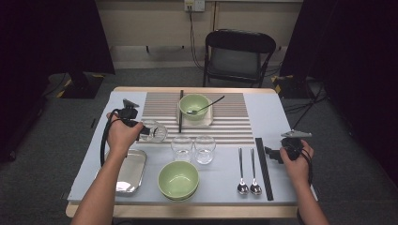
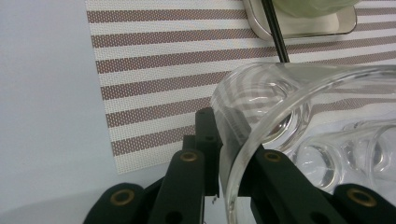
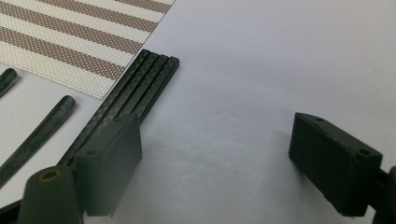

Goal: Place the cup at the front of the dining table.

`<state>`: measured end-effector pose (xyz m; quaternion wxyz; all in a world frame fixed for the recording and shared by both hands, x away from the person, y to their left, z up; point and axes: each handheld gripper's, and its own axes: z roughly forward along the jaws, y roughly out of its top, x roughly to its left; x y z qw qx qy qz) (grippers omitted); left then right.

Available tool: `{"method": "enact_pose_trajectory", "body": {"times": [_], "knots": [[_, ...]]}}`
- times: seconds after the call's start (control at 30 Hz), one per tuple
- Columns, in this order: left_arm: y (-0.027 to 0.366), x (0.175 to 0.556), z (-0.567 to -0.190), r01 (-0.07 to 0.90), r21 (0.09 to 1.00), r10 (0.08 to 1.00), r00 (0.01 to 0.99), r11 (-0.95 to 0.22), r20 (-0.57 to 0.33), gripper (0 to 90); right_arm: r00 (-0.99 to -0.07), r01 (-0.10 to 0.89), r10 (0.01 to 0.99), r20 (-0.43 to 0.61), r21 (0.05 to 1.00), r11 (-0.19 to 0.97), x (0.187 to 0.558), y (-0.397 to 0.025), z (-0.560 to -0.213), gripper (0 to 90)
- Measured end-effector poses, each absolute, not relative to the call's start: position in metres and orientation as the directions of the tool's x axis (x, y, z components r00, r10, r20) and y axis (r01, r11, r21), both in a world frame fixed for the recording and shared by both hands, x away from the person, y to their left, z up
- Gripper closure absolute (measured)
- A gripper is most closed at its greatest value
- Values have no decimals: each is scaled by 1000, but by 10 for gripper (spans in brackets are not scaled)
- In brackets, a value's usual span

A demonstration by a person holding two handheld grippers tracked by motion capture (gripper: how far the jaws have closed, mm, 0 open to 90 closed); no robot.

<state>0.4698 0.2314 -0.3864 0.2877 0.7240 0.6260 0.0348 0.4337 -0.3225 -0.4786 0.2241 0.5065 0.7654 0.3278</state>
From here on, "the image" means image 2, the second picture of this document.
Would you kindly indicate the single black chopstick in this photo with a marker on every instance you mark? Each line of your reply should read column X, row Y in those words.
column 275, row 31

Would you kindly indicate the green ceramic bowl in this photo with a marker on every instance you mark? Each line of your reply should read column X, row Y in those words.
column 311, row 7

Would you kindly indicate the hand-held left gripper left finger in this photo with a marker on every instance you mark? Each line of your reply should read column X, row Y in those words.
column 208, row 137

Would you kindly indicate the striped woven placemat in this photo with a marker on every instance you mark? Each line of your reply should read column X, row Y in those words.
column 155, row 77

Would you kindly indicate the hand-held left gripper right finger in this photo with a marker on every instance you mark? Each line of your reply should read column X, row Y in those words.
column 246, row 183

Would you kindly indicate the white square plate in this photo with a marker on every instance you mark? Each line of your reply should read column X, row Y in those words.
column 311, row 26

